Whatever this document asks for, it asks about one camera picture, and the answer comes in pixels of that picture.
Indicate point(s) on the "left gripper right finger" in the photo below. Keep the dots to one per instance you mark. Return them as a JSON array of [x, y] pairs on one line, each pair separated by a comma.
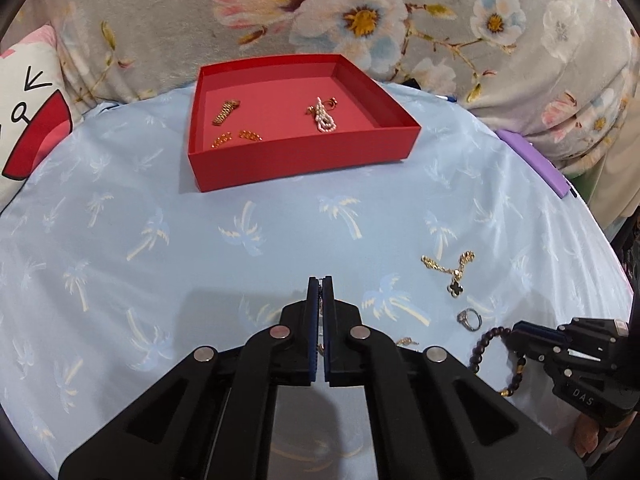
[[407, 416]]

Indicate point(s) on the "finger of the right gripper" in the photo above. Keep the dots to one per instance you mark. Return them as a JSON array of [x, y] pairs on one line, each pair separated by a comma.
[[555, 336], [533, 347]]

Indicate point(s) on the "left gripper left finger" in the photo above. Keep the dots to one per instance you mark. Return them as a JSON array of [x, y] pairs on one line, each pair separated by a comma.
[[240, 392]]

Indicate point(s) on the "purple book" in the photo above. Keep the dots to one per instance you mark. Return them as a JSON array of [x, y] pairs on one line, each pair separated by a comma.
[[535, 160]]

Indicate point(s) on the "light blue palm bedsheet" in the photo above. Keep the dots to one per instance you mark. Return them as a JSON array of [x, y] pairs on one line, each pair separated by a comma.
[[114, 267]]

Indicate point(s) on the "red cardboard tray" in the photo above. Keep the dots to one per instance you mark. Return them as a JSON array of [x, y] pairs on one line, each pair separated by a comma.
[[281, 99]]

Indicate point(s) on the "blue white pen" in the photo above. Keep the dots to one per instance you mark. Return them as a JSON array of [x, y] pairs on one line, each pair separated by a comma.
[[451, 99]]

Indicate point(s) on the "gold charm earring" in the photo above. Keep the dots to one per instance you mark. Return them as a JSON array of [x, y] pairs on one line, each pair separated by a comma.
[[330, 103]]

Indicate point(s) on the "gold watch band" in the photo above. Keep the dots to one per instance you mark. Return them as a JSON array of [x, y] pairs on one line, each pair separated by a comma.
[[225, 111]]

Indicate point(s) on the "grey floral blanket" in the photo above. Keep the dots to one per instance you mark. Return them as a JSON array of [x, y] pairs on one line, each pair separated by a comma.
[[563, 73]]

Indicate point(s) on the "white cartoon face pillow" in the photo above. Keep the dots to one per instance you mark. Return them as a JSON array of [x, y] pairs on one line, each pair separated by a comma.
[[36, 112]]

